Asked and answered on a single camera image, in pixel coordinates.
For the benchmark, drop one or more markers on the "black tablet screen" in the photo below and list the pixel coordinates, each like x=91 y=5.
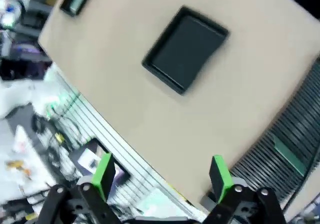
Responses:
x=87 y=159

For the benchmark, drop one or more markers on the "black ESD tray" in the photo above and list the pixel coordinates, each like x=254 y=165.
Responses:
x=185 y=51
x=66 y=9

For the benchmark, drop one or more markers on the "white cluttered bench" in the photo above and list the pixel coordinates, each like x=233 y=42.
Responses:
x=22 y=139

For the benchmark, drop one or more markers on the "aluminium profile table frame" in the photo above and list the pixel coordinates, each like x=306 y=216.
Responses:
x=120 y=144

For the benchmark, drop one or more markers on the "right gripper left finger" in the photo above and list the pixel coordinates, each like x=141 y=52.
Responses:
x=102 y=174

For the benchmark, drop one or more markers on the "black slotted board rack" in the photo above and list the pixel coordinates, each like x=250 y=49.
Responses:
x=295 y=114

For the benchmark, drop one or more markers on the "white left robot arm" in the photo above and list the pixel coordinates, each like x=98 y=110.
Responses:
x=15 y=96

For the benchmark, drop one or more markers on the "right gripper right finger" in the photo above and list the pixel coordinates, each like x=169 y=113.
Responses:
x=221 y=176

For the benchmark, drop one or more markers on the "yellow plug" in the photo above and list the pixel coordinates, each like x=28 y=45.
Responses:
x=59 y=137

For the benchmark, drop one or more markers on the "black equipment crate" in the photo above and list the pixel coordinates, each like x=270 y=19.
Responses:
x=37 y=16

